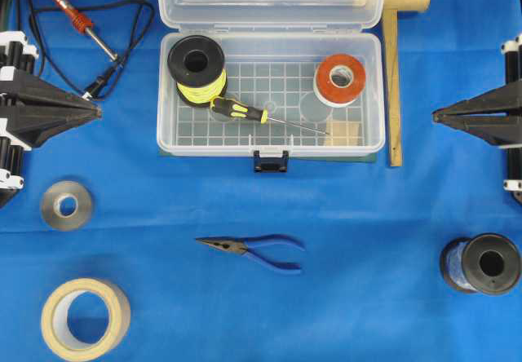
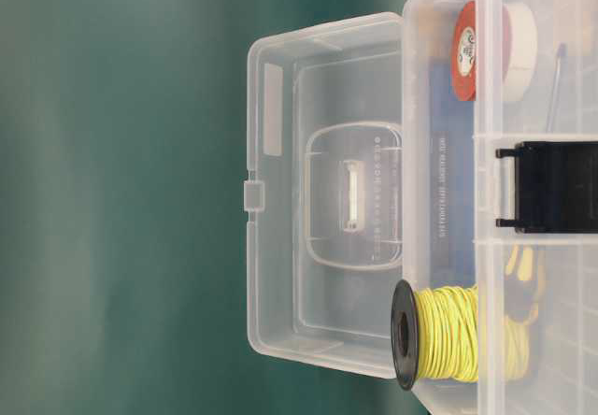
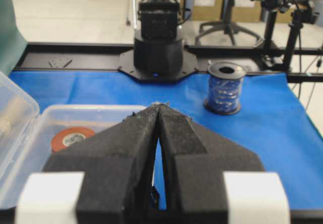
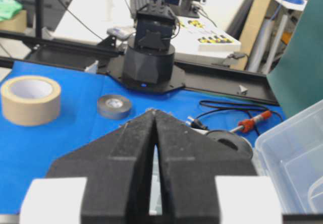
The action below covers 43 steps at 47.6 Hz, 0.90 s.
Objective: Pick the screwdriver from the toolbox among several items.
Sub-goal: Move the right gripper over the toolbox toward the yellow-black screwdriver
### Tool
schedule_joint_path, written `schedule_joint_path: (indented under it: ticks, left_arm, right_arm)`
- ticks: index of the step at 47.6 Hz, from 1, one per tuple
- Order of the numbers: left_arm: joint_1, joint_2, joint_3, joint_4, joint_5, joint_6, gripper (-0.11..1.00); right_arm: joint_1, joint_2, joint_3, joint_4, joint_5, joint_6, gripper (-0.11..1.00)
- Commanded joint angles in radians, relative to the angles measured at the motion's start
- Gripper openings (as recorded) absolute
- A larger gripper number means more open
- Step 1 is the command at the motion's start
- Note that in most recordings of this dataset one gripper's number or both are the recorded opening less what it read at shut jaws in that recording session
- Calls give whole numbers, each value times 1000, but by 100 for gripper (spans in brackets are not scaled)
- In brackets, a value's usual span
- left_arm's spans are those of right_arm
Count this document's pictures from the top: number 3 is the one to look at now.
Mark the black camera stand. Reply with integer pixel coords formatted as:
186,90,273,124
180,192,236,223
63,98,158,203
243,0,319,71

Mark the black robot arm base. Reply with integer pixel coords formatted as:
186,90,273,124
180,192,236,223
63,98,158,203
118,0,199,83

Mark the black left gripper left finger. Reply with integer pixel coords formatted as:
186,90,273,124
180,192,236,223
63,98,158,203
15,103,160,224

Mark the blue ribbon spool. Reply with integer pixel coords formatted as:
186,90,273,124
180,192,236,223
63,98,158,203
204,62,246,116

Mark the black office chair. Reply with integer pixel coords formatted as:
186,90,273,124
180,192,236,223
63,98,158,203
195,0,261,46

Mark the blue table mat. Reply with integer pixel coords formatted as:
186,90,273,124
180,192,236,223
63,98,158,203
10,71,322,209

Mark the orange tape roll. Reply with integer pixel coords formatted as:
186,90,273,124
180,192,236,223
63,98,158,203
51,127,95,152

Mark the green curtain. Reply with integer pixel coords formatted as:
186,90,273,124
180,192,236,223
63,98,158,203
1,0,28,75

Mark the clear plastic toolbox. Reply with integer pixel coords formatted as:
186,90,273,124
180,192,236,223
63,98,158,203
1,74,145,209

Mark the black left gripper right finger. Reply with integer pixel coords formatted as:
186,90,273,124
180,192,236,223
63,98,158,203
157,102,291,224

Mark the black aluminium rail frame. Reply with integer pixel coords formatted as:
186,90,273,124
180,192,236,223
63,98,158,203
15,43,322,83

